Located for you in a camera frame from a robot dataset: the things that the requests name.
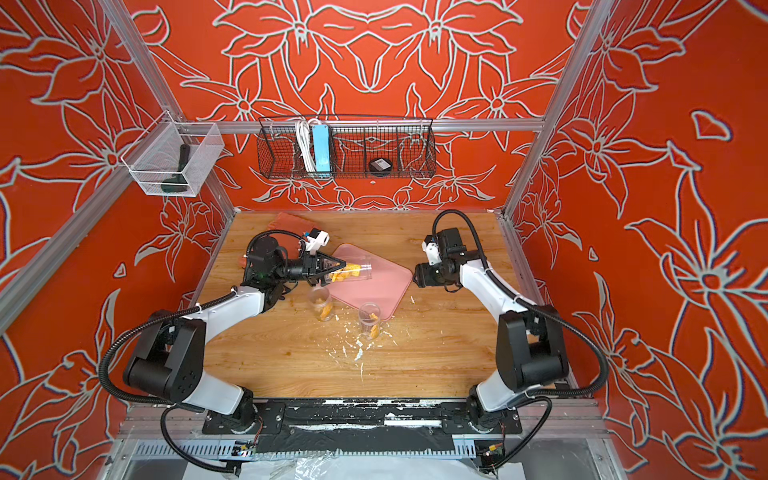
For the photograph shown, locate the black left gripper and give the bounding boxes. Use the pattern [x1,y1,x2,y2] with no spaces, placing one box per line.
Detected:
[271,256,347,289]

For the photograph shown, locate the clear jar with cookies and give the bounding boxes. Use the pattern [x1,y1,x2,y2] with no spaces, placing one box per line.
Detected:
[336,258,373,283]

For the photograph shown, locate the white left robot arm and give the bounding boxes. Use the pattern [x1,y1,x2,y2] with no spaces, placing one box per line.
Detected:
[98,229,347,423]

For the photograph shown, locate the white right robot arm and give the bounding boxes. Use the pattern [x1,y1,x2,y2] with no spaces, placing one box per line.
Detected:
[413,209,610,421]

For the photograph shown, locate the clear open cookie jar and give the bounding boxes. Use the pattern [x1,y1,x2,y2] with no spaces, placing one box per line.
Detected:
[358,302,381,340]

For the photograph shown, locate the orange plastic tool case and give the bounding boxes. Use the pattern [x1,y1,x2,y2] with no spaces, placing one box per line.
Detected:
[250,212,319,259]

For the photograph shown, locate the pink plastic tray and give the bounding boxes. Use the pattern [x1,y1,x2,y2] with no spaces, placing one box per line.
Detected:
[328,243,412,321]

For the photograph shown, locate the light blue box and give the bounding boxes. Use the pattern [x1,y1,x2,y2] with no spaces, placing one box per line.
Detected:
[312,124,331,177]

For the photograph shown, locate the dark green flashlight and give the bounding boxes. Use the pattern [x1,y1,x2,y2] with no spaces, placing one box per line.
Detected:
[161,143,191,193]

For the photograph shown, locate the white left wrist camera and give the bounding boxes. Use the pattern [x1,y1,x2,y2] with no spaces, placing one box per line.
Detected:
[303,228,330,255]

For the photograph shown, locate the black wire wall basket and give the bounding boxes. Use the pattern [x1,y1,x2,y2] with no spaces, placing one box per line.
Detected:
[256,115,437,181]

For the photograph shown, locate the white coiled cable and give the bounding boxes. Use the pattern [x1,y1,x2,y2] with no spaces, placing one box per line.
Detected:
[295,119,316,175]

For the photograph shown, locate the clear acrylic wall box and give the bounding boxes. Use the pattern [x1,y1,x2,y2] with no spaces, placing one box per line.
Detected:
[120,111,224,197]

